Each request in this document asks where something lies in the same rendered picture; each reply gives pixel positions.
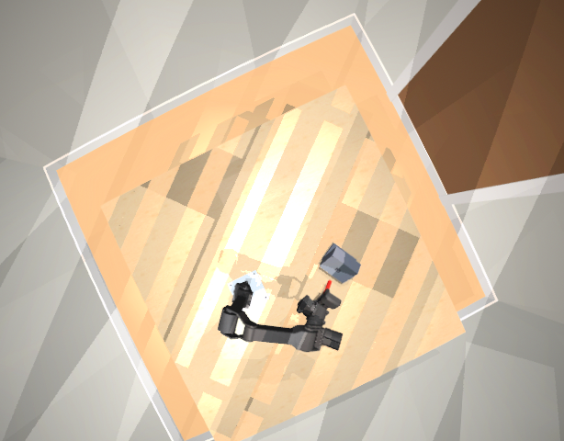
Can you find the grey sloped panel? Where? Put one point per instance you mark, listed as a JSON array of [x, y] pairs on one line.
[[339, 264]]

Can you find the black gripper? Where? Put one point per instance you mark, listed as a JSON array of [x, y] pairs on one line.
[[327, 300]]

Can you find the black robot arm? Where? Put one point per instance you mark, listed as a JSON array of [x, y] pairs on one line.
[[307, 338]]

